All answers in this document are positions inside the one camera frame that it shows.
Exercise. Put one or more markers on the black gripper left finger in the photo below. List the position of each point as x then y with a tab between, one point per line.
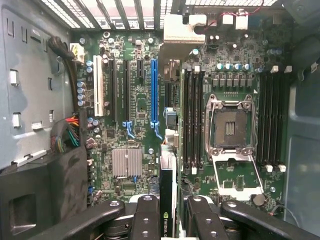
146	220

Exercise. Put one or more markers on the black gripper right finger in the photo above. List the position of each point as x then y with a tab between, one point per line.
205	225

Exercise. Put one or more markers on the open metal socket cover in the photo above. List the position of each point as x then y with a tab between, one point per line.
237	193

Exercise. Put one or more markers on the silver coin battery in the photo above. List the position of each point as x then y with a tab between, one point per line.
259	199

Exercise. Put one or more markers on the grey finned chipset heatsink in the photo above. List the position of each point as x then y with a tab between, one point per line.
126	162

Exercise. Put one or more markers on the black RAM slot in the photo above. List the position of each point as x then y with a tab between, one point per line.
186	150
191	120
269	120
283	120
202	120
262	120
196	120
276	120

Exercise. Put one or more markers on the metal CPU socket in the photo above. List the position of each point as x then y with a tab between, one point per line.
231	127

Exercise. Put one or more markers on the thin metal locking lever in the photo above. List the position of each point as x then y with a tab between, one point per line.
212	120

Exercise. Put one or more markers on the green Dell motherboard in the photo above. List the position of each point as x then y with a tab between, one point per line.
145	105

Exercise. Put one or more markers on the black open PC case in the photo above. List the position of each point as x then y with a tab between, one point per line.
302	150

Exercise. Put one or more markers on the blue expansion slot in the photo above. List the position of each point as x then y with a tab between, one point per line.
154	90

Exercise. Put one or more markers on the long black expansion slot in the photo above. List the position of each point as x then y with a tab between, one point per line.
126	90
112	90

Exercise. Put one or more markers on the white expansion slot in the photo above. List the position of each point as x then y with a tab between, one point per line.
98	85

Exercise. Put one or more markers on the white power connector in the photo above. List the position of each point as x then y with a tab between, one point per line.
77	52

